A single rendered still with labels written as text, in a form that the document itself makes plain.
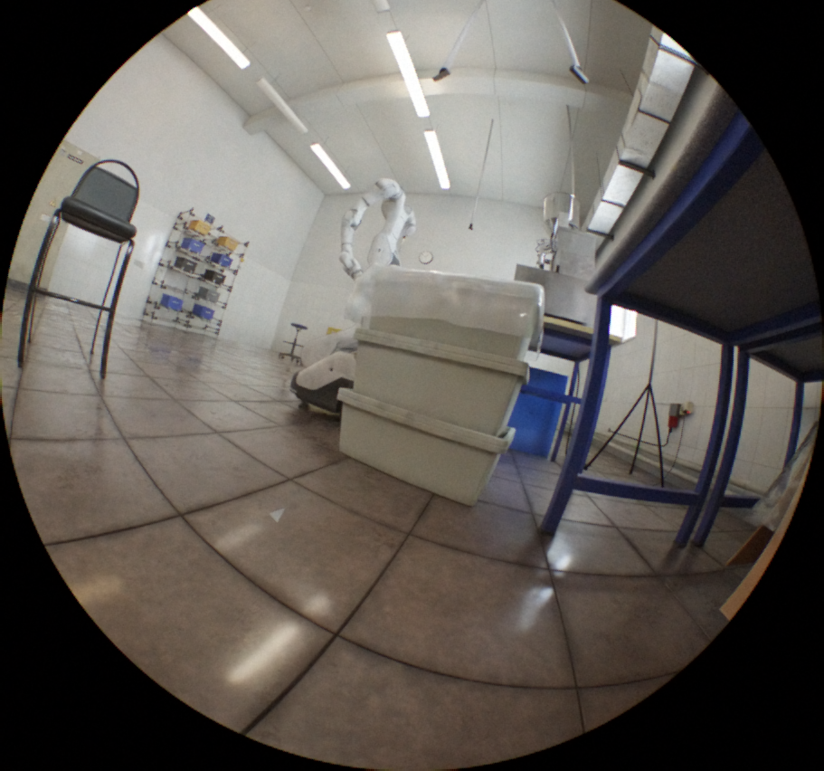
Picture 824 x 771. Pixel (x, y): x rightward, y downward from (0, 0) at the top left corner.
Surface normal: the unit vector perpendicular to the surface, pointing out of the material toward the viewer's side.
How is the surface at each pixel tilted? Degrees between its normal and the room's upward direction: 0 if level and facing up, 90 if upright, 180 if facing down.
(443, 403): 96
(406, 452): 96
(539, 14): 180
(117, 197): 77
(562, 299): 90
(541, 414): 90
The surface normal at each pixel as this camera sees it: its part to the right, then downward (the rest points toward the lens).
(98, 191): 0.97, 0.00
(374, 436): -0.43, -0.04
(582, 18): -0.25, 0.97
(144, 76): 0.93, 0.22
